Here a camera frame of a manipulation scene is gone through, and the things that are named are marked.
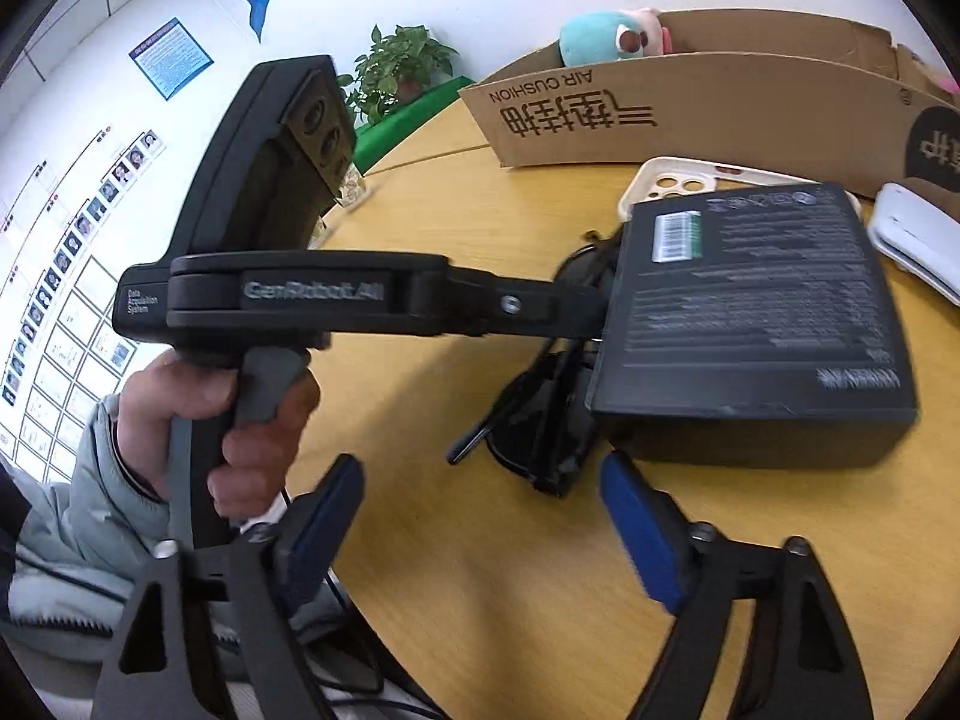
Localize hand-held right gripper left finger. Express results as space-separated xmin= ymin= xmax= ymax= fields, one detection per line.
xmin=90 ymin=454 xmax=368 ymax=720

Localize black cable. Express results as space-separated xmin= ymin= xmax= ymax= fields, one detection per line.
xmin=210 ymin=491 xmax=451 ymax=720

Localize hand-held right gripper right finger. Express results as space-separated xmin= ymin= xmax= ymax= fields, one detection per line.
xmin=598 ymin=450 xmax=877 ymax=720

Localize brown cardboard box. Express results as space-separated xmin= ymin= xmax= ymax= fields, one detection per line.
xmin=457 ymin=9 xmax=960 ymax=200

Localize white device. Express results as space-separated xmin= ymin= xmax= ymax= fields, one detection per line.
xmin=868 ymin=181 xmax=960 ymax=290

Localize black product box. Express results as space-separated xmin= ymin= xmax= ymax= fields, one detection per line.
xmin=585 ymin=181 xmax=920 ymax=470

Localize green cloth covered table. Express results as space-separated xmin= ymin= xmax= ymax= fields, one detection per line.
xmin=351 ymin=79 xmax=475 ymax=175

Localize grid of wall papers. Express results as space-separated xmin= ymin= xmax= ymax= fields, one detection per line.
xmin=15 ymin=255 xmax=140 ymax=466

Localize cream phone case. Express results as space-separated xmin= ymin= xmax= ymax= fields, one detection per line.
xmin=616 ymin=156 xmax=796 ymax=222

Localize person's left hand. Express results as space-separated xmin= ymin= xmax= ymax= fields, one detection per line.
xmin=116 ymin=351 xmax=323 ymax=522

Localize wall photo chart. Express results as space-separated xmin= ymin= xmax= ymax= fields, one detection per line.
xmin=0 ymin=127 xmax=166 ymax=406

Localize person's left forearm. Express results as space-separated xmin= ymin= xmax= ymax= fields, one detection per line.
xmin=0 ymin=394 xmax=331 ymax=683

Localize black sunglasses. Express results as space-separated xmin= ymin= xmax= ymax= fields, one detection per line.
xmin=448 ymin=229 xmax=625 ymax=500

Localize small white cup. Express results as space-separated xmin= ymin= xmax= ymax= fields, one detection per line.
xmin=330 ymin=165 xmax=370 ymax=212

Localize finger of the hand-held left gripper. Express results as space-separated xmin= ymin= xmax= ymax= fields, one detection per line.
xmin=448 ymin=259 xmax=612 ymax=342

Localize teal and pink plush toy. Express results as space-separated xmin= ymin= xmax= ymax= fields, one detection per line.
xmin=559 ymin=7 xmax=671 ymax=67

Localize blue framed wall poster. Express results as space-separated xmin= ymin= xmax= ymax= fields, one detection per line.
xmin=127 ymin=16 xmax=213 ymax=101

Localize large potted green plant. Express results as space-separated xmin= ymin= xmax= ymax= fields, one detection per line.
xmin=337 ymin=24 xmax=460 ymax=128

